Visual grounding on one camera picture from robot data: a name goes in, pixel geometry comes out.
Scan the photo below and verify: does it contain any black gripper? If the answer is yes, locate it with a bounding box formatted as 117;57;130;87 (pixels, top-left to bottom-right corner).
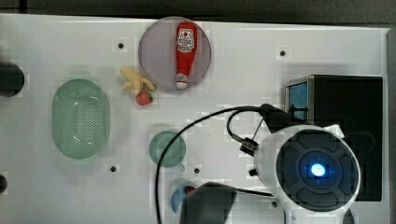
260;104;307;133

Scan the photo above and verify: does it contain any black toaster oven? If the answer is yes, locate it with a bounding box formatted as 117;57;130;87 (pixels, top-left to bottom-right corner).
284;75;383;202

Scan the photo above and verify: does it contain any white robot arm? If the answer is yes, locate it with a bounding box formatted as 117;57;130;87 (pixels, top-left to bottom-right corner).
179;104;361;224

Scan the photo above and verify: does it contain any green cup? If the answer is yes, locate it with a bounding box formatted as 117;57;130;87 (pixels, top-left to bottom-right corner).
149;131;187;172

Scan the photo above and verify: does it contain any small red toy in cup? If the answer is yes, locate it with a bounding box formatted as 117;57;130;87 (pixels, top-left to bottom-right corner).
186;187;195;194

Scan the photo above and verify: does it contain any blue cup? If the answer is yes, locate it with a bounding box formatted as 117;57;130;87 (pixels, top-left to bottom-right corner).
171;185;195;213

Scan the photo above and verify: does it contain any red ketchup bottle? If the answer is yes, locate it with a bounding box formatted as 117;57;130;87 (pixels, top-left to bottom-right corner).
176;21;197;90

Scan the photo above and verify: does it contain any red toy strawberry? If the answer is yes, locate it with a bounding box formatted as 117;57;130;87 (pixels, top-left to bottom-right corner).
135;91;153;106

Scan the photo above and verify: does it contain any grey round plate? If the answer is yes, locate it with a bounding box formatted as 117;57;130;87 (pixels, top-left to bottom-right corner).
138;17;211;91

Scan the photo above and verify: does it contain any yellow toy banana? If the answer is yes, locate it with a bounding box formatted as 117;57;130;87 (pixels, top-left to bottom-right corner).
120;67;156;97

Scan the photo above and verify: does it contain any green perforated colander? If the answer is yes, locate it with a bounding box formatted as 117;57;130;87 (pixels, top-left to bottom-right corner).
52;78;110;160

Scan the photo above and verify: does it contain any black pot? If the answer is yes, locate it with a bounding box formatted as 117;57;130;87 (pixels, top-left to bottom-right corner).
0;62;25;97

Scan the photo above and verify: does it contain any black cylinder holder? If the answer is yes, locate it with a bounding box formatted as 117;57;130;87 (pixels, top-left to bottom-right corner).
0;175;7;194

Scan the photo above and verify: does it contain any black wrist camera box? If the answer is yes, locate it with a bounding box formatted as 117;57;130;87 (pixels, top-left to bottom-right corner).
240;137;259;157

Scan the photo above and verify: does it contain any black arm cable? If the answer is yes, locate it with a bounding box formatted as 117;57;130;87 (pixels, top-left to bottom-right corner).
154;105;265;224

